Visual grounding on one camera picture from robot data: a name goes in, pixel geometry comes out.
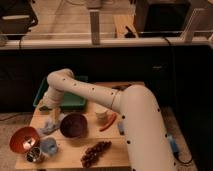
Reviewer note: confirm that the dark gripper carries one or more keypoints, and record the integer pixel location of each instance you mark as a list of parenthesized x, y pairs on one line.
[(44, 108)]

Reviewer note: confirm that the light blue towel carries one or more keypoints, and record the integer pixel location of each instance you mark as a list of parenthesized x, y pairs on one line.
[(49, 126)]

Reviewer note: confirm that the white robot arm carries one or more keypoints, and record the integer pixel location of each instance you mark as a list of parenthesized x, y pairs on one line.
[(145, 133)]

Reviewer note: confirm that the green plastic bin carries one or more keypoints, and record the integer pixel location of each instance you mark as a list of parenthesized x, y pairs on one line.
[(70, 101)]

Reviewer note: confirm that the dark purple bowl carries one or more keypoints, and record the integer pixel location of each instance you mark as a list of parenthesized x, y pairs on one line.
[(73, 125)]

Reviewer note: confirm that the red orange bowl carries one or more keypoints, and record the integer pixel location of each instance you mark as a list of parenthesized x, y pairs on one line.
[(24, 139)]

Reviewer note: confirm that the blue plastic cup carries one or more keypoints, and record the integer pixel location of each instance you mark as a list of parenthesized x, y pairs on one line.
[(49, 146)]

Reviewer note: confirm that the silver metal can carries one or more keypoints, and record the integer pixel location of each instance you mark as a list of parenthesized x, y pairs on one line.
[(34, 155)]

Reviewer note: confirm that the small white cup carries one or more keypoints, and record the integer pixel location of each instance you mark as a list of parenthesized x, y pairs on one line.
[(101, 116)]

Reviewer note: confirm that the dark grape bunch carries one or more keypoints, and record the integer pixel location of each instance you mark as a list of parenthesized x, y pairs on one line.
[(93, 153)]

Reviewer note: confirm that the blue object beside table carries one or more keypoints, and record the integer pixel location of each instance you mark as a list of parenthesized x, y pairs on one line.
[(174, 146)]

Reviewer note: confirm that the metal frame post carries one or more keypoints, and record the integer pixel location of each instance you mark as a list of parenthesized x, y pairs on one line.
[(95, 27)]

